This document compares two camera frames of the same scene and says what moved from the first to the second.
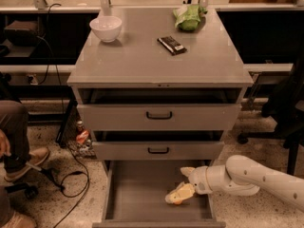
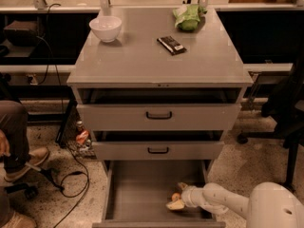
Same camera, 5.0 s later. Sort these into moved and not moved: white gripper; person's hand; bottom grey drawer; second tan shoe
Moved: white gripper
Not moved: bottom grey drawer; person's hand; second tan shoe
